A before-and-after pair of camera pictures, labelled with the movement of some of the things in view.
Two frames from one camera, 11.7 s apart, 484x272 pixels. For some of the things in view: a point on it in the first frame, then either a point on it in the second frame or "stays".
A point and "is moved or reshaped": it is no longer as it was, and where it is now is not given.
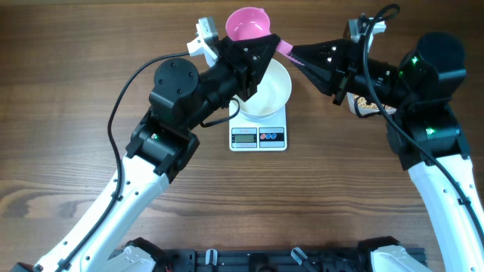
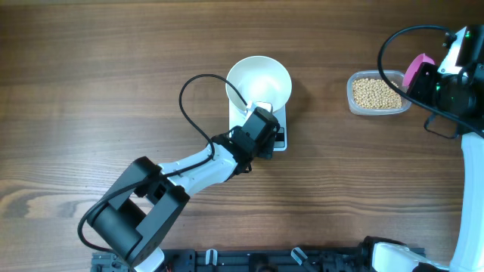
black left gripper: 237,56 -> 268,147
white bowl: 271,94 stays
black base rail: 262,260 stays
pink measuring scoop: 254,22 is moved or reshaped
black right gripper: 349,60 -> 418,88
